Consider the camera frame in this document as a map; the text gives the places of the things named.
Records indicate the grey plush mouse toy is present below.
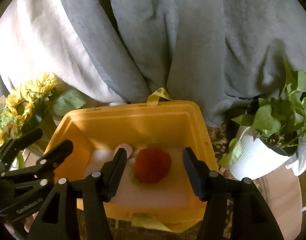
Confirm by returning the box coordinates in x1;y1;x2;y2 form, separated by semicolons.
84;143;141;178

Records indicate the red plush strawberry toy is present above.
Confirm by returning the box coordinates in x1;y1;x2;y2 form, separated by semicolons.
129;147;172;184

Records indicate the orange plastic storage bin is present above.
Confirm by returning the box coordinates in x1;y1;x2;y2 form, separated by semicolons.
48;89;217;232

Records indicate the patterned round rug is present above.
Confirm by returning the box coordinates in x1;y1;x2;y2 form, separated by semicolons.
78;123;271;240

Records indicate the white plant pot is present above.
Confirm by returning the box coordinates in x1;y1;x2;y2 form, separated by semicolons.
229;126;289;180

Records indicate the sunflower bouquet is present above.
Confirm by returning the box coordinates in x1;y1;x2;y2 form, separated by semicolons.
0;73;86;146

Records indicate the green potted plant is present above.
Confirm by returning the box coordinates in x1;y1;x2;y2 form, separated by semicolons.
218;59;306;167

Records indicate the white sheet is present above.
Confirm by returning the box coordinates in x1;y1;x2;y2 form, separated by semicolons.
0;0;125;107

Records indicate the grey blanket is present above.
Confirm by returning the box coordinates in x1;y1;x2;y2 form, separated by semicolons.
0;0;306;126

